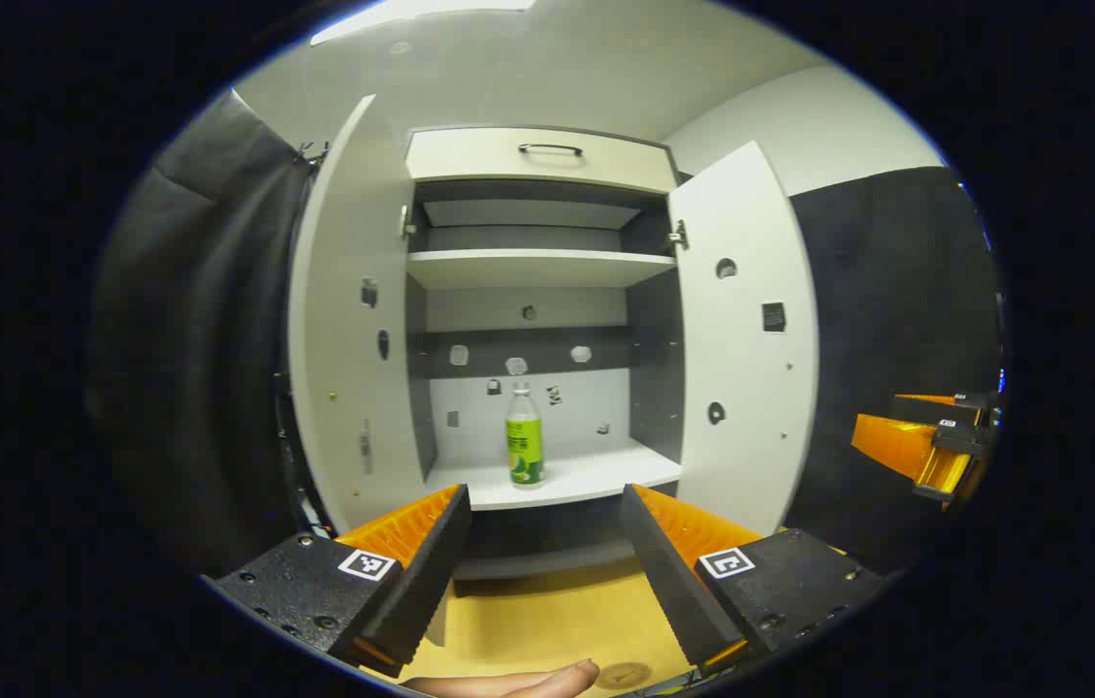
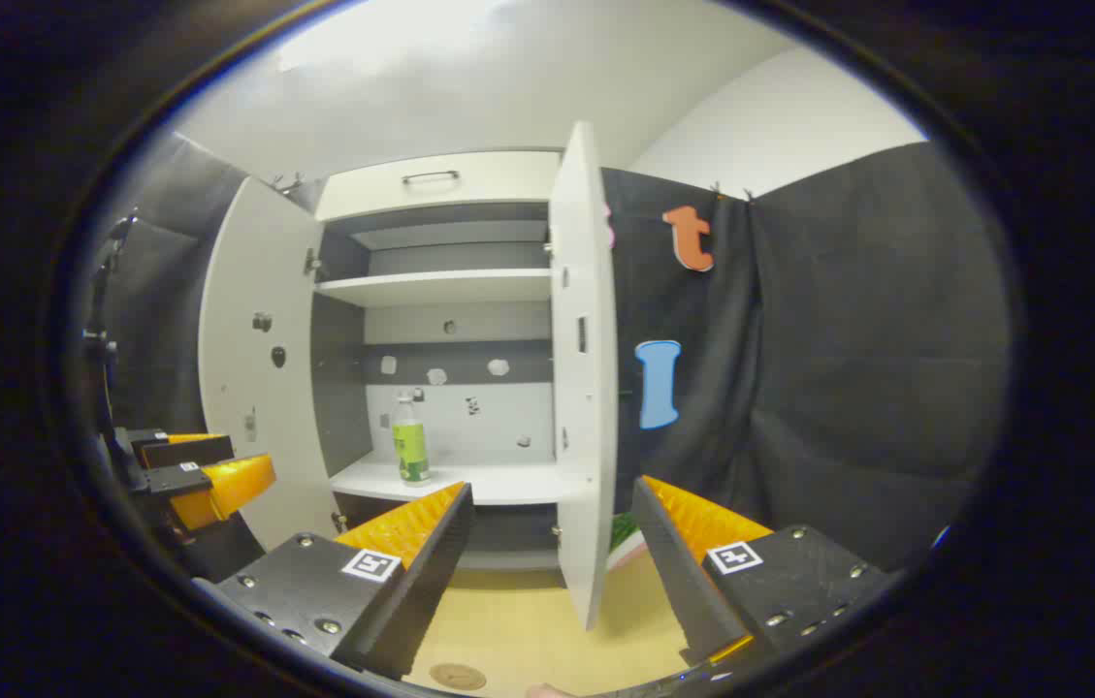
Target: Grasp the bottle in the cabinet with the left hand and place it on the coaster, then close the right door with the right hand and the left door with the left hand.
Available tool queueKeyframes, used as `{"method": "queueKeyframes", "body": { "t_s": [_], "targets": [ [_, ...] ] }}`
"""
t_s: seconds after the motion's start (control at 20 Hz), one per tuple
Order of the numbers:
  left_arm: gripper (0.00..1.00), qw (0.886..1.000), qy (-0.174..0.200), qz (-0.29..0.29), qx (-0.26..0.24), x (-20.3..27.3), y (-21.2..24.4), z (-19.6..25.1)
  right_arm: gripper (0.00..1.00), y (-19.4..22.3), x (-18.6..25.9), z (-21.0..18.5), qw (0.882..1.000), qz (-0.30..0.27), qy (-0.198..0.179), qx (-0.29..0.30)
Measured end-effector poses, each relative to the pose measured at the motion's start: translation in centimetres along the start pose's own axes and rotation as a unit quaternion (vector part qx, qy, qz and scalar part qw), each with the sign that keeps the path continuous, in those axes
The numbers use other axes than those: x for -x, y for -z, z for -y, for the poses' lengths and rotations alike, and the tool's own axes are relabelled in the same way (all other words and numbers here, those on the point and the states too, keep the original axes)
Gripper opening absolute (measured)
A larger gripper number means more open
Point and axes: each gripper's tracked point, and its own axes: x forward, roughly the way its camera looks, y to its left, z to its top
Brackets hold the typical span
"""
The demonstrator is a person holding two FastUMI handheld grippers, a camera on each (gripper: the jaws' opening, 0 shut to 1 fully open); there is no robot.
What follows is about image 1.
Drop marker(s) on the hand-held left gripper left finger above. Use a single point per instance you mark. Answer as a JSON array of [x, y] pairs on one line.
[[426, 572]]

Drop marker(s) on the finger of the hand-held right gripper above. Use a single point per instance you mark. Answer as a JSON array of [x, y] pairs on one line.
[[974, 402], [896, 446]]

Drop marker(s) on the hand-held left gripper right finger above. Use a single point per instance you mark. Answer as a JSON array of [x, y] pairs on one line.
[[668, 582]]

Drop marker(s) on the green label clear bottle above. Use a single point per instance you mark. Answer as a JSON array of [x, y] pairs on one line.
[[525, 446]]

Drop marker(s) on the white cabinet door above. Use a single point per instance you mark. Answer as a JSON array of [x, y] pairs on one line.
[[746, 368], [343, 291]]

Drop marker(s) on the white grey cabinet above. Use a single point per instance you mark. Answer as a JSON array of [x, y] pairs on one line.
[[547, 267]]

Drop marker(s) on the white cabinet drawer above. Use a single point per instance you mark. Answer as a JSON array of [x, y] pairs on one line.
[[508, 160]]

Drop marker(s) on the black backdrop cloth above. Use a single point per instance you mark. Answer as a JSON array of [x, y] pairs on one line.
[[877, 310], [198, 339]]

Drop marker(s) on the metal cloth clip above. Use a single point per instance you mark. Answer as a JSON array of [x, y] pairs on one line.
[[311, 152]]

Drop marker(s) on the ceiling light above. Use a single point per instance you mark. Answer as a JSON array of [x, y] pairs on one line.
[[411, 15]]

